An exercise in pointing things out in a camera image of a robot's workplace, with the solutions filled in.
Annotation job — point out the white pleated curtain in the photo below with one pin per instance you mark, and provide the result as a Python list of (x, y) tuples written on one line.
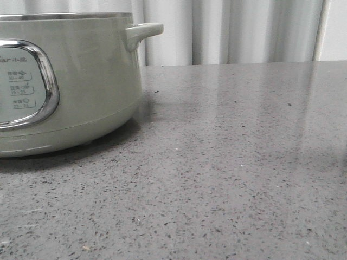
[(220, 32)]

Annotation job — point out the pale green electric cooking pot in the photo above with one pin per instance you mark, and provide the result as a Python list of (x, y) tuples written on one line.
[(67, 78)]

